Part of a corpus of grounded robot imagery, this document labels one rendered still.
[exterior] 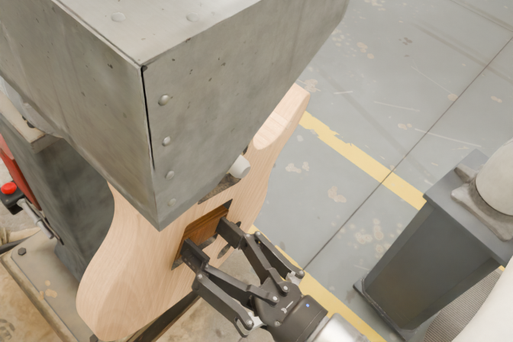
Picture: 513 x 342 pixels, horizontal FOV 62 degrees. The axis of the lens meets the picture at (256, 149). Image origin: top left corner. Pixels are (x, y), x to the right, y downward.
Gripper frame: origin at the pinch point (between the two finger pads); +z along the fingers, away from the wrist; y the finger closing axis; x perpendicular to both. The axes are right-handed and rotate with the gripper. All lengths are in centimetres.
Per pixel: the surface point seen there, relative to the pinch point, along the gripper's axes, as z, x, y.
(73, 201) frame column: 35.1, -25.6, 3.9
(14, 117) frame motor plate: 32.8, 2.5, -10.4
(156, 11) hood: -7.5, 39.8, -25.6
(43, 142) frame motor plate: 26.7, 1.4, -9.1
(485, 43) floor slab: 11, -8, 292
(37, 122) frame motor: 20.4, 11.0, -14.0
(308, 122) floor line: 49, -58, 151
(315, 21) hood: -9.8, 39.6, -14.5
